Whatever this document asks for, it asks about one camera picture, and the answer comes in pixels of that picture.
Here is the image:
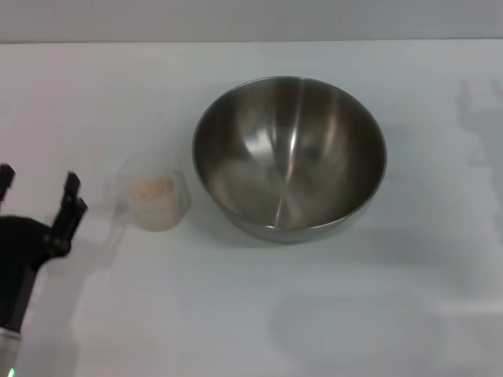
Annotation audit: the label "clear plastic measuring cup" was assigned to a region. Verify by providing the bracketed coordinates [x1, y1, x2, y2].
[103, 154, 193, 252]

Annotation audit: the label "stainless steel mixing bowl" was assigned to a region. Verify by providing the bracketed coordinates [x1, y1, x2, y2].
[191, 75, 388, 245]

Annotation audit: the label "rice grains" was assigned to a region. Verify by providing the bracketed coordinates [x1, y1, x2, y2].
[129, 175, 180, 231]

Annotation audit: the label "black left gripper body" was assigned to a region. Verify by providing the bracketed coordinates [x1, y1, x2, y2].
[0, 214, 75, 333]

